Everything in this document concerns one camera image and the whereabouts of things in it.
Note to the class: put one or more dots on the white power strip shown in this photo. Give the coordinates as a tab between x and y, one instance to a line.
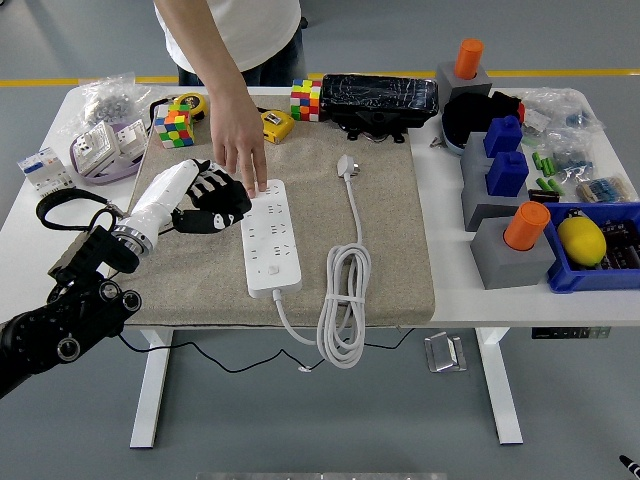
272	245

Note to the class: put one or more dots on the purple tray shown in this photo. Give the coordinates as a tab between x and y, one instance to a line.
107	177

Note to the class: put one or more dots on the grey block with hole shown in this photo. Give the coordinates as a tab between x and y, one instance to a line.
505	270
447	80

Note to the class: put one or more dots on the black cloth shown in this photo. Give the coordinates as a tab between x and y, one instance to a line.
470	115

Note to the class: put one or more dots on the person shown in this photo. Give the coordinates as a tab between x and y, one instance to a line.
265	30

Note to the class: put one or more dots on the small black component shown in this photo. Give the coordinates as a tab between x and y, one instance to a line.
542	196

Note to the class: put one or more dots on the white table leg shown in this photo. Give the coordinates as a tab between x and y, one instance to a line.
150	390
502	390

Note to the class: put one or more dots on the black metal bracket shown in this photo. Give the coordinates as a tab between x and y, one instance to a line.
375	121

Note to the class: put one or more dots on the white blue circuit breaker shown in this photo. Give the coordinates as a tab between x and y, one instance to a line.
42	170

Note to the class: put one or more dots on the clear bag of resistors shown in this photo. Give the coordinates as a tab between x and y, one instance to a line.
605	190

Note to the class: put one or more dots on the silver metal piece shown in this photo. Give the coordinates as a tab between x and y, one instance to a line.
442	352

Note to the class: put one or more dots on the white wall socket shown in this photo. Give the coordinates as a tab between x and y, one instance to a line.
95	147
132	137

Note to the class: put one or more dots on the grey stepped block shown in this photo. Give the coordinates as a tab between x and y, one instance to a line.
480	200

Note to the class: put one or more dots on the blue plastic bin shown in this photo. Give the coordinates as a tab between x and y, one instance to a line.
590	280

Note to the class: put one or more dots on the black wrapped case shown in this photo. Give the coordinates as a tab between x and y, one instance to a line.
380	95

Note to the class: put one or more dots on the person's right hand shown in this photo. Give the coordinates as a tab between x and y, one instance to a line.
237	132

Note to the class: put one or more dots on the clear bag of screws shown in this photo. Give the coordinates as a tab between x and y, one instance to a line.
107	102

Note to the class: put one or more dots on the grey-brown mat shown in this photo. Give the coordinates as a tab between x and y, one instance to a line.
200	290

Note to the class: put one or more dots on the colourful puzzle cube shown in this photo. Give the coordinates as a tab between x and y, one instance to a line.
306	102
175	130

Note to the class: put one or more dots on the yellow lemon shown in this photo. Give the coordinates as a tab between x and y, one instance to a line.
582	242

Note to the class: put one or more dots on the black table control panel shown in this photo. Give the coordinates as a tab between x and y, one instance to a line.
570	333

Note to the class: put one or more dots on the black plug adapter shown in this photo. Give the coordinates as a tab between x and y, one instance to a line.
242	202

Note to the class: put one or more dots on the orange cylinder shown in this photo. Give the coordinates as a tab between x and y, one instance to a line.
468	57
525	227

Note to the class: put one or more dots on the black capacitors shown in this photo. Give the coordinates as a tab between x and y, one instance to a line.
622	250

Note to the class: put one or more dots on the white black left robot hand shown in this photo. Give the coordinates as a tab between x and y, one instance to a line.
162	195

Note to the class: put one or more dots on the blue peg block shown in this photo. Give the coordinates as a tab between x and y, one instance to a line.
507	175
502	137

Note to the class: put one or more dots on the yellow floor tape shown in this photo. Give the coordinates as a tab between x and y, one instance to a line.
40	82

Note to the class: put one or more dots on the light blue bowl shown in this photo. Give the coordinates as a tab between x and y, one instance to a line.
451	142

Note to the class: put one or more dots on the green battery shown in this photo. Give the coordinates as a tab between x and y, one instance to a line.
543	183
544	166
536	159
550	167
556	187

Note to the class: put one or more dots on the person's right forearm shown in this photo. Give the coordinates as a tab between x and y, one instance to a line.
205	45

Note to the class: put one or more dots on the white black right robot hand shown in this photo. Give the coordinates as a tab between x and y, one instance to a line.
631	465

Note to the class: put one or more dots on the yellow black tape measure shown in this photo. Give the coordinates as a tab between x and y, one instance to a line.
195	102

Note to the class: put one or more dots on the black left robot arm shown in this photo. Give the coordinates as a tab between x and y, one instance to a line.
55	330

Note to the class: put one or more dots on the small metal clip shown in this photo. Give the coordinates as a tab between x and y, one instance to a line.
436	142

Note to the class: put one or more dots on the clear bag of blue parts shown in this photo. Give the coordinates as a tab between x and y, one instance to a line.
572	157

